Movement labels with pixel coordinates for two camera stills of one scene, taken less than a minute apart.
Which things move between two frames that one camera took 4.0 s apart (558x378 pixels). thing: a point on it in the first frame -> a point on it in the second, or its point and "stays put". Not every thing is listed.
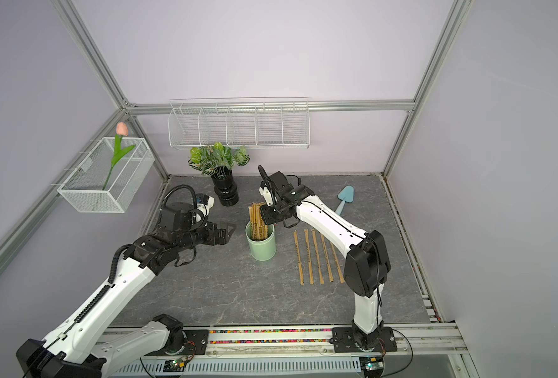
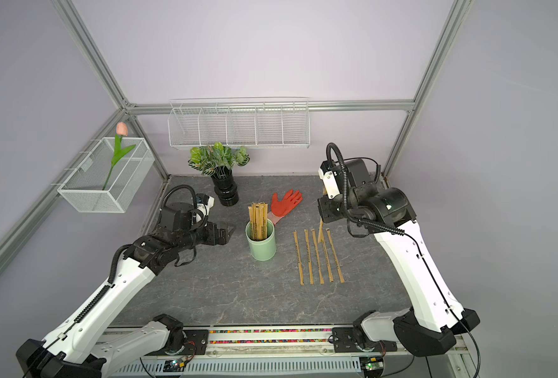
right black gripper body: (271, 213) -> (336, 209)
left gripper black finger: (230, 228) stays put
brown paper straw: (299, 259) stays put
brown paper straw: (318, 261) stays put
